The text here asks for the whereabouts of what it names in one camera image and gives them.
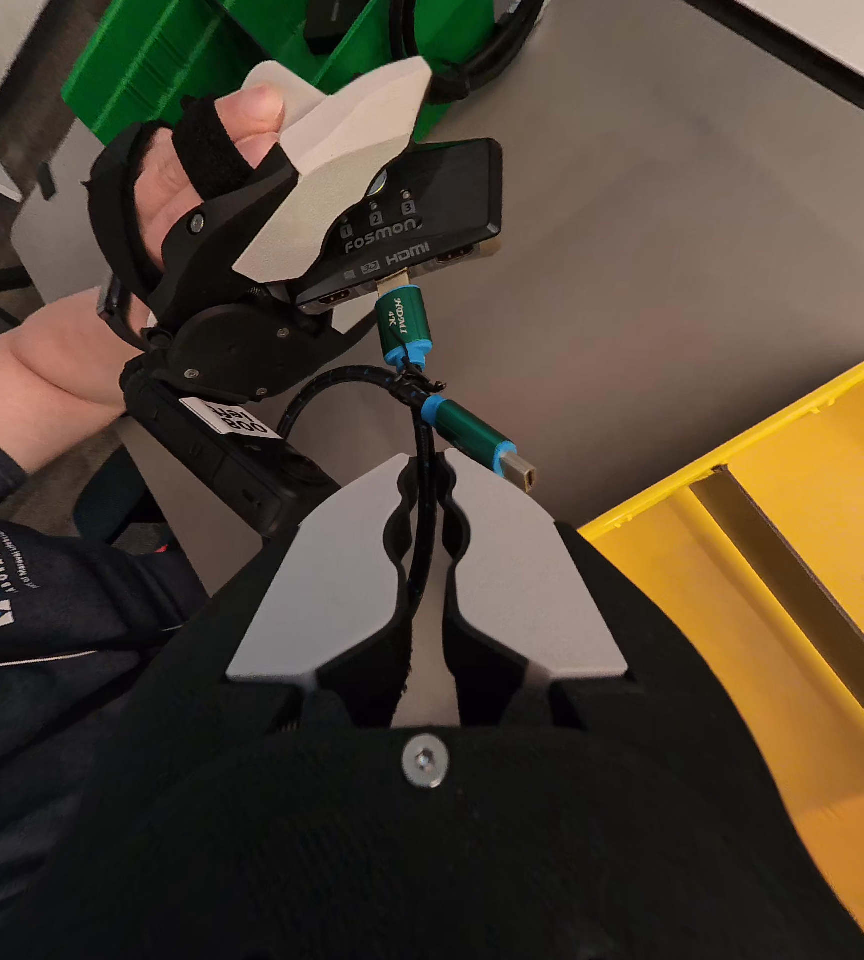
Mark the green plastic bin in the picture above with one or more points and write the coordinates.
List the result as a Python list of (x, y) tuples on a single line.
[(162, 60)]

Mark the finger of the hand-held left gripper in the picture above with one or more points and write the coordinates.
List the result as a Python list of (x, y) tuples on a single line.
[(334, 165)]

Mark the silver grey usb adapter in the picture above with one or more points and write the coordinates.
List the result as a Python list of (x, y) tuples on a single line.
[(432, 210)]

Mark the person's left forearm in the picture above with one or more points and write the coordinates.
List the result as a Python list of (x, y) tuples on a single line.
[(42, 383)]

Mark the yellow plastic bin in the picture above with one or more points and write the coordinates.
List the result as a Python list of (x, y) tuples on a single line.
[(792, 630)]

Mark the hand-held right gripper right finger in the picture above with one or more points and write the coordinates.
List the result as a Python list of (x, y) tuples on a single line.
[(530, 593)]

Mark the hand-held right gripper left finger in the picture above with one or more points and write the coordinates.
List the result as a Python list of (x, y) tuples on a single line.
[(327, 593)]

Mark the person's left hand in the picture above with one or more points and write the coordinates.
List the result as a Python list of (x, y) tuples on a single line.
[(169, 180)]

